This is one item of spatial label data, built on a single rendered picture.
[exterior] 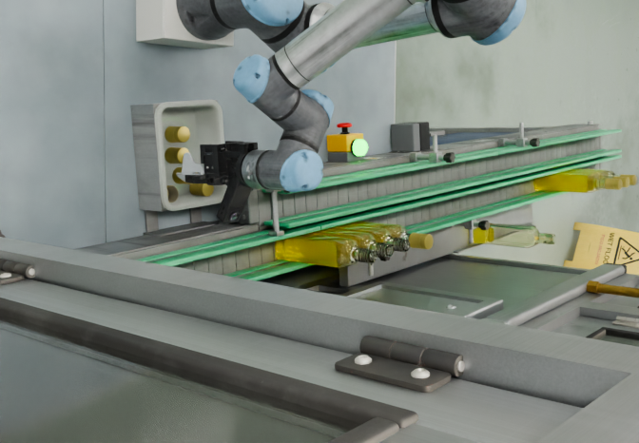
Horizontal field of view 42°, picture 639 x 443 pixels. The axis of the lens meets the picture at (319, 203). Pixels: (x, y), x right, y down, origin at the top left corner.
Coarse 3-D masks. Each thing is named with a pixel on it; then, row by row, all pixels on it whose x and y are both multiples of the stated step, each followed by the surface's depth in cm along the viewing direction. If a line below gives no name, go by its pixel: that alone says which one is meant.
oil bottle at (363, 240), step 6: (318, 234) 186; (324, 234) 185; (330, 234) 184; (336, 234) 183; (342, 234) 182; (348, 234) 182; (354, 234) 181; (360, 234) 181; (366, 234) 181; (360, 240) 178; (366, 240) 178; (372, 240) 180; (360, 246) 178; (366, 246) 178
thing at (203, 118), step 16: (160, 112) 167; (176, 112) 179; (192, 112) 182; (208, 112) 180; (160, 128) 167; (192, 128) 182; (208, 128) 181; (160, 144) 167; (176, 144) 179; (192, 144) 182; (160, 160) 168; (160, 176) 168; (224, 192) 181; (176, 208) 171
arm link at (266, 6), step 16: (224, 0) 160; (240, 0) 157; (256, 0) 155; (272, 0) 156; (288, 0) 158; (224, 16) 162; (240, 16) 160; (256, 16) 157; (272, 16) 156; (288, 16) 158; (256, 32) 163; (272, 32) 162; (288, 32) 162
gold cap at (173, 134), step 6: (168, 126) 177; (174, 126) 176; (180, 126) 175; (168, 132) 176; (174, 132) 174; (180, 132) 174; (186, 132) 175; (168, 138) 176; (174, 138) 175; (180, 138) 174; (186, 138) 176
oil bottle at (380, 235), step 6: (330, 228) 191; (336, 228) 190; (342, 228) 189; (348, 228) 189; (354, 228) 188; (360, 228) 188; (366, 228) 187; (372, 228) 187; (378, 228) 187; (384, 228) 186; (372, 234) 183; (378, 234) 182; (384, 234) 183; (390, 234) 184; (378, 240) 182; (384, 240) 182
